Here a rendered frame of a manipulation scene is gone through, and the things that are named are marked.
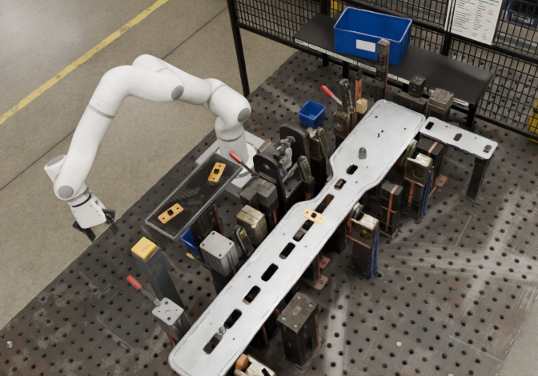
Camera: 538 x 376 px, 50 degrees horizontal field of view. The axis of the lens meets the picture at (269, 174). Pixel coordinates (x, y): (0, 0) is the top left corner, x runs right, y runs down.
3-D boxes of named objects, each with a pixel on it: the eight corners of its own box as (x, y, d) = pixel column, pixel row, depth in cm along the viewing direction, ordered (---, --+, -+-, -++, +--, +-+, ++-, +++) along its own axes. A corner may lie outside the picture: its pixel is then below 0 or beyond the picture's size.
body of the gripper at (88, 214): (95, 187, 196) (112, 212, 202) (70, 195, 199) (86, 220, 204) (88, 199, 190) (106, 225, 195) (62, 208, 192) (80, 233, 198)
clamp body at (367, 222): (369, 286, 222) (373, 236, 195) (343, 270, 227) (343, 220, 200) (381, 268, 226) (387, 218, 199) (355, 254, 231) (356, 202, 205)
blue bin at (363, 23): (398, 66, 250) (400, 42, 240) (333, 51, 261) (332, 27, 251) (410, 43, 259) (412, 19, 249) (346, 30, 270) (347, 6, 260)
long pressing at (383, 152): (215, 402, 171) (214, 400, 169) (161, 360, 181) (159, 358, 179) (429, 118, 235) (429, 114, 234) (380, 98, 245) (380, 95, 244)
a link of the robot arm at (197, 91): (233, 122, 232) (207, 104, 240) (247, 97, 230) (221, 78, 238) (146, 96, 190) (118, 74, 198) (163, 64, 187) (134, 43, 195)
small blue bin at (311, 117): (315, 133, 275) (314, 120, 268) (297, 126, 279) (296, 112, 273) (327, 119, 280) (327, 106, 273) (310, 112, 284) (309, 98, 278)
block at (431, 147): (428, 202, 244) (437, 158, 222) (404, 190, 248) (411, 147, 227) (439, 186, 248) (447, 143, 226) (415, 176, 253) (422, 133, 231)
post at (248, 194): (261, 258, 234) (249, 200, 203) (251, 253, 236) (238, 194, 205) (268, 250, 236) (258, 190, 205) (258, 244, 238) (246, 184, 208)
